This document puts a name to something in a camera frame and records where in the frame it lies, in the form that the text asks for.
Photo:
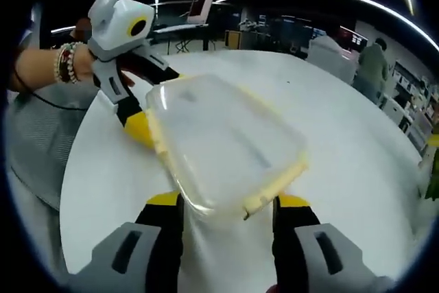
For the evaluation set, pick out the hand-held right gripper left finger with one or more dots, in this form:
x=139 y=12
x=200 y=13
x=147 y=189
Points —
x=137 y=258

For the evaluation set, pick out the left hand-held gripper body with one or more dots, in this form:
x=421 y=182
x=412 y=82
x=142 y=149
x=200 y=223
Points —
x=113 y=29

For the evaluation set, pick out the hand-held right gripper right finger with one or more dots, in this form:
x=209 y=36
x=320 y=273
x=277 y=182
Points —
x=308 y=258

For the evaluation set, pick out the person's left hand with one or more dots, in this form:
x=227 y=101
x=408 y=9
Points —
x=85 y=64

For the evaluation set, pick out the person's right hand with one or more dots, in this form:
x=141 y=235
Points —
x=270 y=289

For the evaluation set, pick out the black laptop stand table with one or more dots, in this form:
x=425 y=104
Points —
x=205 y=40

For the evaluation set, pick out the open white laptop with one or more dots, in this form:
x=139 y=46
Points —
x=202 y=6

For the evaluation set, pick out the yellow cabinet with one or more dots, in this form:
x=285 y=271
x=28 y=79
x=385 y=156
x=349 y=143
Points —
x=232 y=40

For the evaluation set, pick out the person's grey striped clothing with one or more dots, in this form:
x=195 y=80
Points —
x=37 y=142

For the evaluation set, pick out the dark computer monitor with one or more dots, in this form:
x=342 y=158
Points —
x=296 y=29

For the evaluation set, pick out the storage shelf with boxes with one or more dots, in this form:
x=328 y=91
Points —
x=411 y=90

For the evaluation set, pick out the computer monitor with red windows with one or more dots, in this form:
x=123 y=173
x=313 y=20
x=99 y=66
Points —
x=356 y=40

